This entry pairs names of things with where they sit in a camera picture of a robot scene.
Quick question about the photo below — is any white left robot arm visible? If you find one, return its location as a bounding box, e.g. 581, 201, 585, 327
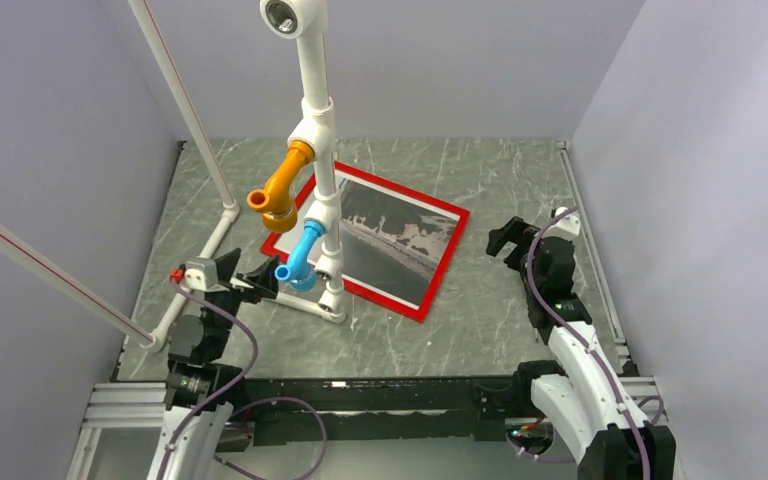
147, 249, 280, 479

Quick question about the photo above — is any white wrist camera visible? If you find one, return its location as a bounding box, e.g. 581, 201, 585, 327
546, 207, 582, 242
169, 257, 220, 292

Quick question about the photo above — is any blue pipe elbow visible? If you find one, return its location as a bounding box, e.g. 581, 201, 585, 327
274, 220, 326, 292

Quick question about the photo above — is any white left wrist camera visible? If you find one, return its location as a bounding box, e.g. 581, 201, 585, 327
169, 257, 220, 292

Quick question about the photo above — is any white pipe stand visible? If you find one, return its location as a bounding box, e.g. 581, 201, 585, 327
259, 1, 346, 324

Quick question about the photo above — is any red picture frame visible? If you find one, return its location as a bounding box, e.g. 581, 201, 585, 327
260, 160, 471, 324

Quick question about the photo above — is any black and white photo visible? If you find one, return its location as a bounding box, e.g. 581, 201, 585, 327
273, 169, 461, 310

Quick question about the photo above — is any white diagonal pole left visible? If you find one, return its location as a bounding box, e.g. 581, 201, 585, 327
0, 224, 162, 352

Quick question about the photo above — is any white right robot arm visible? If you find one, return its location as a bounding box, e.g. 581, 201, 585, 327
486, 208, 676, 479

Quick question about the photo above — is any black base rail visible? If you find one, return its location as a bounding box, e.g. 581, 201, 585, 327
231, 376, 540, 446

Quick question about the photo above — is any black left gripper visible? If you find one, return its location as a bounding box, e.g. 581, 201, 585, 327
200, 248, 278, 358

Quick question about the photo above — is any orange pipe elbow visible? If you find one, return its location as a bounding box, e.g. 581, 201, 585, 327
246, 140, 315, 233

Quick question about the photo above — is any aluminium extrusion frame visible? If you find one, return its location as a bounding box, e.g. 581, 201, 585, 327
66, 382, 165, 479

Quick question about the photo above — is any white pole with red stripe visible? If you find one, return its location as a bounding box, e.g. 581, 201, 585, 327
127, 0, 240, 223

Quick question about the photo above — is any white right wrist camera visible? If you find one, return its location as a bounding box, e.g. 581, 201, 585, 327
546, 207, 582, 242

